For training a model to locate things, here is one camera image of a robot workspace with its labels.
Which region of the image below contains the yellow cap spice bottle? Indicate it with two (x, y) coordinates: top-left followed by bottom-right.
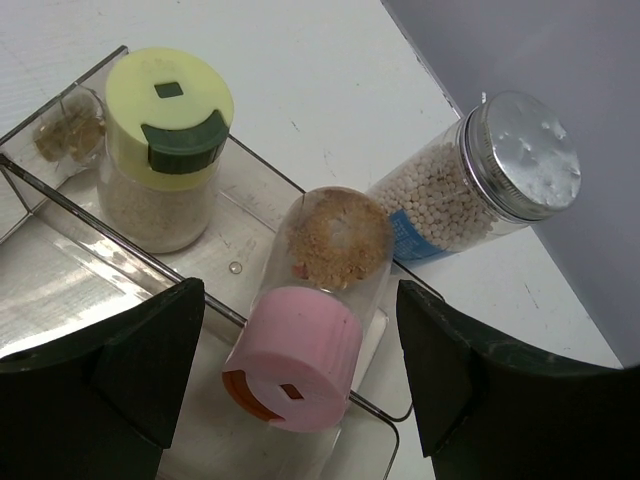
(97, 47), (234, 253)

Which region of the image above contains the right silver lid pearl jar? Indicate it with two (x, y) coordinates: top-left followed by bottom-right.
(369, 91), (581, 263)

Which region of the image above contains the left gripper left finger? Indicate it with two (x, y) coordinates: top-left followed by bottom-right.
(1, 278), (205, 479)

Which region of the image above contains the pink cap spice bottle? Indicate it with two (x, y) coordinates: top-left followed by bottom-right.
(222, 187), (394, 432)

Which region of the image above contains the clear acrylic organizer tray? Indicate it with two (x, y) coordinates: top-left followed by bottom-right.
(1, 46), (412, 479)

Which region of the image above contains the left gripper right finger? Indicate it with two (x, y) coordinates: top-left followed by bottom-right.
(396, 280), (639, 479)

